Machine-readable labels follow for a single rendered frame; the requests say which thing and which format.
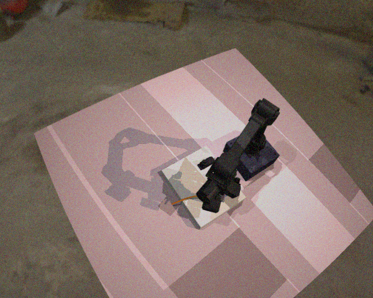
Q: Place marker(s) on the white flat deck plate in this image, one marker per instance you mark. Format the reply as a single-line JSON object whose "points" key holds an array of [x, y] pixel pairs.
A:
{"points": [[187, 176]]}

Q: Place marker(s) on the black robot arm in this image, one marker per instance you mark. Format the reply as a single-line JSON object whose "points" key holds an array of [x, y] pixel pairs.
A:
{"points": [[250, 141]]}

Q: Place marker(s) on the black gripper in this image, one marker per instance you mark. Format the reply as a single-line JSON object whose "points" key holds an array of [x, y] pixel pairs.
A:
{"points": [[214, 205]]}

